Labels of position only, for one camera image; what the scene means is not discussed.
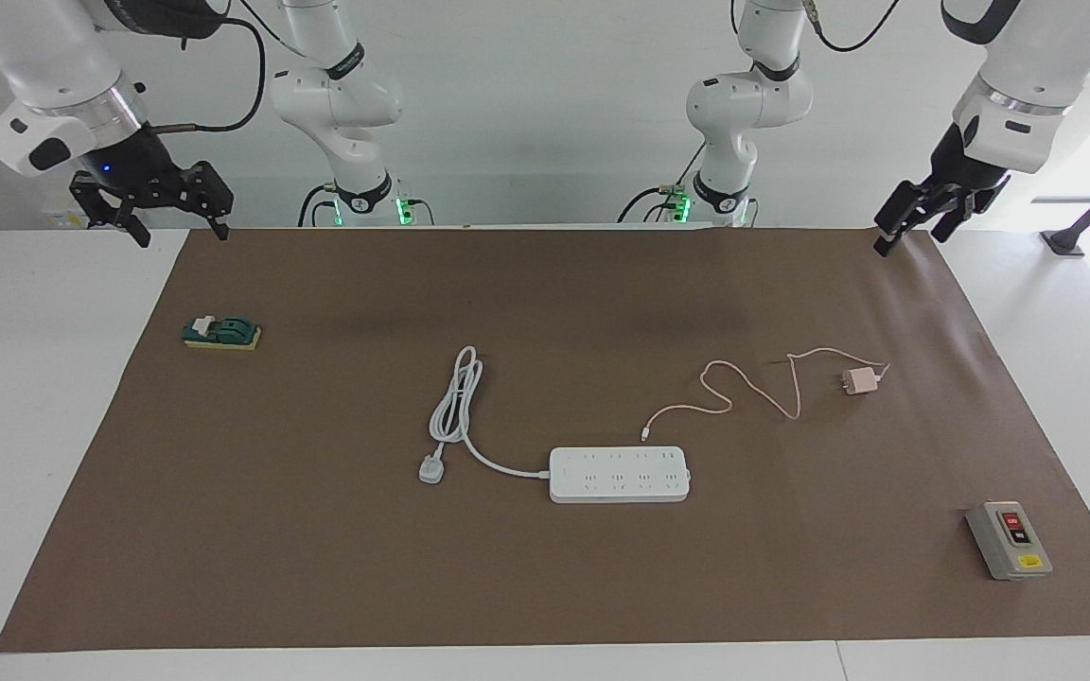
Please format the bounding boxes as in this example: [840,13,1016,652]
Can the grey push-button switch box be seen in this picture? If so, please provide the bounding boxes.
[966,500,1054,581]

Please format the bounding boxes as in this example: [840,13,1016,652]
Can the white power cord with plug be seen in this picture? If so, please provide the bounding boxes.
[417,346,554,485]

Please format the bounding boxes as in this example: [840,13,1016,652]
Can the pink charging cable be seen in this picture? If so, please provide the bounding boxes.
[642,347,891,443]

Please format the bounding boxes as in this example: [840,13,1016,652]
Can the black left arm base cable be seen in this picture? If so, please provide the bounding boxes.
[617,142,707,224]

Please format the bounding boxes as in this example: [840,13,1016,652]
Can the white power strip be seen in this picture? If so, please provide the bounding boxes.
[548,446,693,504]

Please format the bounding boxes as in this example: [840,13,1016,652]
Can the black right arm base cable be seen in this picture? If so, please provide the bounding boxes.
[299,183,340,228]

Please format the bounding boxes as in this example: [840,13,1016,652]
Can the black arm base cable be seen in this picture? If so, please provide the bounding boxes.
[617,142,707,224]
[299,183,340,228]

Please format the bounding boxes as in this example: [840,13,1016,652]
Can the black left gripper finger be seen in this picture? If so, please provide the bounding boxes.
[930,189,976,242]
[874,180,939,258]

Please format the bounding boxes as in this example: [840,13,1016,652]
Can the green knife switch yellow base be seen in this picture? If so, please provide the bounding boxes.
[182,315,262,352]

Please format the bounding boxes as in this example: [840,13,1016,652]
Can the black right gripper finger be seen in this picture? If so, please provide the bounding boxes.
[70,175,150,249]
[184,163,234,240]

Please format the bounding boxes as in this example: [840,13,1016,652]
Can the brown paper mat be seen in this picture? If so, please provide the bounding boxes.
[0,227,1090,654]

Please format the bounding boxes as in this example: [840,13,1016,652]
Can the white boxes with yellow labels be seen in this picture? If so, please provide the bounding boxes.
[42,194,134,231]

